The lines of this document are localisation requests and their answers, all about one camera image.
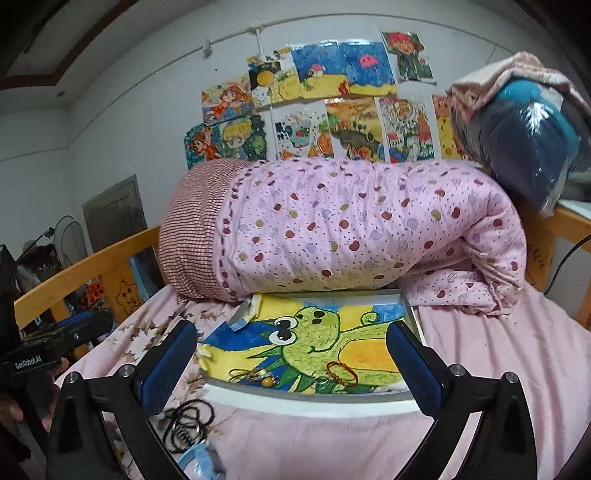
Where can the grey door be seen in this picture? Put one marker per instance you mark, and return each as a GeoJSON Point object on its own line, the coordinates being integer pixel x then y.
{"type": "Point", "coordinates": [115, 217]}

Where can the black standing fan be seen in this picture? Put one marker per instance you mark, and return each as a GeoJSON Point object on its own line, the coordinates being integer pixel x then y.
{"type": "Point", "coordinates": [69, 235]}

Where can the group of wall drawings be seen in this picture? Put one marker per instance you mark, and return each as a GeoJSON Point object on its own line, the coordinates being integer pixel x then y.
{"type": "Point", "coordinates": [341, 69]}

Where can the plastic bag of blue cloth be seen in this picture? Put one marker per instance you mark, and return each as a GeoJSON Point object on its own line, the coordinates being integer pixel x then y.
{"type": "Point", "coordinates": [521, 134]}

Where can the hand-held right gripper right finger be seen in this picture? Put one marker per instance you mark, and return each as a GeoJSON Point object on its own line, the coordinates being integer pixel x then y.
{"type": "Point", "coordinates": [415, 369]}

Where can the pink dotted quilt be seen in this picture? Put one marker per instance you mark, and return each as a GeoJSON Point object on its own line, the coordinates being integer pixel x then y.
{"type": "Point", "coordinates": [351, 230]}

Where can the green dinosaur drawing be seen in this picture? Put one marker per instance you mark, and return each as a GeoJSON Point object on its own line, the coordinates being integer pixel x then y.
{"type": "Point", "coordinates": [318, 341]}

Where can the wooden bed frame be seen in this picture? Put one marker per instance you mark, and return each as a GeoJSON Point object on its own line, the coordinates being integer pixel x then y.
{"type": "Point", "coordinates": [69, 277]}

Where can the pink patterned cloth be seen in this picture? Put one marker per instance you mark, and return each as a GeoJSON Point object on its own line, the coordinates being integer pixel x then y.
{"type": "Point", "coordinates": [480, 78]}

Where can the blue watch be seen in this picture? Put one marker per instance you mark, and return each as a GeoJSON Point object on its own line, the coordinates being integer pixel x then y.
{"type": "Point", "coordinates": [201, 461]}

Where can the white wall conduit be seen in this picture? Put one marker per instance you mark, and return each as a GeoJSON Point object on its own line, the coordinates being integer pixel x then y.
{"type": "Point", "coordinates": [152, 78]}

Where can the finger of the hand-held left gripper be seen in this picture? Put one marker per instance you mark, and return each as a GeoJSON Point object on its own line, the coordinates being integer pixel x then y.
{"type": "Point", "coordinates": [90, 325]}

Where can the pink floral bedsheet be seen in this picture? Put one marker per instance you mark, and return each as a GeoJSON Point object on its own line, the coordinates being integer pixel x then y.
{"type": "Point", "coordinates": [508, 369]}

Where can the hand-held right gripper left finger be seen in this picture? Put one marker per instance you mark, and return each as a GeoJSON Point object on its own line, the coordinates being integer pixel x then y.
{"type": "Point", "coordinates": [168, 369]}

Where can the person's left hand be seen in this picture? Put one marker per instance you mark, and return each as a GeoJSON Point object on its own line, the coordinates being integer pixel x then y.
{"type": "Point", "coordinates": [11, 410]}

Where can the white tray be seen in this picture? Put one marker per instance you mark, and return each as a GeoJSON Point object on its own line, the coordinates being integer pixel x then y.
{"type": "Point", "coordinates": [304, 401]}

